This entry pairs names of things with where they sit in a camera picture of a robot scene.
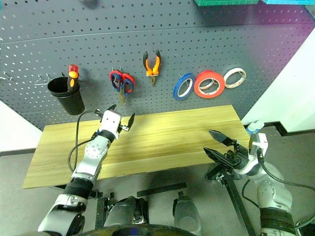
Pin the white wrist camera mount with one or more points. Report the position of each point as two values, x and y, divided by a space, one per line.
110 121
261 143

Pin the white side panel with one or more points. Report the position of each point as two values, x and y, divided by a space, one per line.
283 98

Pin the dark grey perforated pegboard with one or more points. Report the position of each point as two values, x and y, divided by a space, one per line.
172 29

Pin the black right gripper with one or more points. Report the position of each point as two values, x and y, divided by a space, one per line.
236 157

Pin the blue tape roll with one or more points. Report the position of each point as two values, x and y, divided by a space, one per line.
176 91

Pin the dark robot torso edge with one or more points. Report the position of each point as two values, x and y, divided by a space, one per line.
137 231

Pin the grey robot left leg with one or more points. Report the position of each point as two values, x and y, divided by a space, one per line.
125 211

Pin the grey robot right leg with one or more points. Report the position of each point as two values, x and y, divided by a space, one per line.
187 214

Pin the black plastic cup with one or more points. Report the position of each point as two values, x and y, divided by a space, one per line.
71 103

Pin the cyan storage bin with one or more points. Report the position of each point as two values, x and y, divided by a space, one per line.
288 1

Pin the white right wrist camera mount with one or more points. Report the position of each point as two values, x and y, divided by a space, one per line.
261 143

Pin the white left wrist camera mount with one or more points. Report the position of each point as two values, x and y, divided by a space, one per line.
110 121

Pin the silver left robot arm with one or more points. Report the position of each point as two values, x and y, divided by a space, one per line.
93 150

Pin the green gridded storage bin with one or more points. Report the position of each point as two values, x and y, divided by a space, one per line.
221 2

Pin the white tape roll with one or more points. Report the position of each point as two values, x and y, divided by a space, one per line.
225 79

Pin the orange black screwdriver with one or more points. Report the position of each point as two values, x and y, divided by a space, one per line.
72 82

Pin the large red tape roll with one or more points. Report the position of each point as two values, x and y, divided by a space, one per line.
209 73

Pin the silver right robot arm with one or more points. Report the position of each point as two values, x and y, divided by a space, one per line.
273 189

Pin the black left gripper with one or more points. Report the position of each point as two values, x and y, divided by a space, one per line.
124 128

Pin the grey robot leg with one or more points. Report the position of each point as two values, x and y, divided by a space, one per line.
187 214
125 211

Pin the orange black pliers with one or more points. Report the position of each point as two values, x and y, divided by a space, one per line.
148 66

